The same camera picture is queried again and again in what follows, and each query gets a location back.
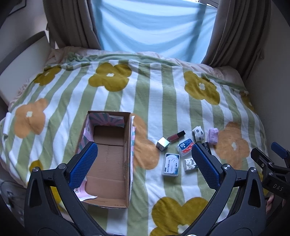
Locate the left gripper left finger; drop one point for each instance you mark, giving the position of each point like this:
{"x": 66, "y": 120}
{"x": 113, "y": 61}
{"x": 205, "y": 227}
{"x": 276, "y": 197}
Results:
{"x": 42, "y": 217}

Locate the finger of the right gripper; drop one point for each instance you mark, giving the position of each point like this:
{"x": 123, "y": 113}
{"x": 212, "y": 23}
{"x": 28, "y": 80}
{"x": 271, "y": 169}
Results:
{"x": 281, "y": 152}
{"x": 260, "y": 158}

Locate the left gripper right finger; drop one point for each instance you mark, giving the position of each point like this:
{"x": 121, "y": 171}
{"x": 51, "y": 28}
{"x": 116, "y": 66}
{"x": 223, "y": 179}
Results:
{"x": 237, "y": 206}

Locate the pink fuzzy sock roll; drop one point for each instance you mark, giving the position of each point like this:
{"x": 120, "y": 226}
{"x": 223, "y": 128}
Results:
{"x": 212, "y": 137}

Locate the white panda sock roll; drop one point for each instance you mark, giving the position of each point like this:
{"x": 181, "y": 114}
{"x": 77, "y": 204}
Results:
{"x": 198, "y": 134}

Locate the white floral printed box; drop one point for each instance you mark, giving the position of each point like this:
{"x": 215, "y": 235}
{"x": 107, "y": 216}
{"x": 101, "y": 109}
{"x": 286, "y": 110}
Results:
{"x": 189, "y": 164}

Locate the red blue card case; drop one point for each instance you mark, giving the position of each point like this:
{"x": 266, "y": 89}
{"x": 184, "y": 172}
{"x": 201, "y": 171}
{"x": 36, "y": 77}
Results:
{"x": 184, "y": 148}

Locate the dental floss pick case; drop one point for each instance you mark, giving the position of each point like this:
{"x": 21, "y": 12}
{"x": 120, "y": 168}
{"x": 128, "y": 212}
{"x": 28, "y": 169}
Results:
{"x": 171, "y": 164}

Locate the red lip gloss tube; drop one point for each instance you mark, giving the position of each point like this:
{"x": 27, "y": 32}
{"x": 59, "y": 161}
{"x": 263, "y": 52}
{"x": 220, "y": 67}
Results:
{"x": 176, "y": 136}

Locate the silver cube box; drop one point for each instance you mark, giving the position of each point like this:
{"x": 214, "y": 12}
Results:
{"x": 162, "y": 144}

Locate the black cylinder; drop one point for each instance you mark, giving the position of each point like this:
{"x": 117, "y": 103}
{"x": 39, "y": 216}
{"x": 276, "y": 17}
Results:
{"x": 207, "y": 147}

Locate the right hand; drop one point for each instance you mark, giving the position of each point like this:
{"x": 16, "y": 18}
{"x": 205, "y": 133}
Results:
{"x": 273, "y": 203}

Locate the open cardboard box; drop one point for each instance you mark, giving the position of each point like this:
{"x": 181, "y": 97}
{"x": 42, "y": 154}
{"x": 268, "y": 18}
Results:
{"x": 108, "y": 183}

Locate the floral striped blanket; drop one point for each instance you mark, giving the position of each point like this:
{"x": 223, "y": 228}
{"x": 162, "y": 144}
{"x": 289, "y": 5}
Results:
{"x": 164, "y": 98}

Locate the right brown curtain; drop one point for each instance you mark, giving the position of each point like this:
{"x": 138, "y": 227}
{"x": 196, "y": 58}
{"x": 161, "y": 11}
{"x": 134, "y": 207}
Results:
{"x": 239, "y": 34}

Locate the brown curtain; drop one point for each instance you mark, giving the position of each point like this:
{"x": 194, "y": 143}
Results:
{"x": 72, "y": 23}
{"x": 239, "y": 34}

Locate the white headboard panel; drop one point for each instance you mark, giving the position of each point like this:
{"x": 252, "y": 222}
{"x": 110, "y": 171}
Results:
{"x": 22, "y": 63}

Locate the left brown curtain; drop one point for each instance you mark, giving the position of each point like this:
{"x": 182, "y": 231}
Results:
{"x": 72, "y": 23}

